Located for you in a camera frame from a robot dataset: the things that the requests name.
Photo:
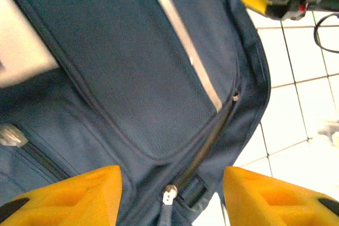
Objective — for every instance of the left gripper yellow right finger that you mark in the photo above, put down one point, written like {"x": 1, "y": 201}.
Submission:
{"x": 278, "y": 204}

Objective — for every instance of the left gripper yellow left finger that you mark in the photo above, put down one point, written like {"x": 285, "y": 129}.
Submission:
{"x": 66, "y": 202}

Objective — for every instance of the navy blue backpack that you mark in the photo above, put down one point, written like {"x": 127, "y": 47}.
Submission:
{"x": 132, "y": 77}

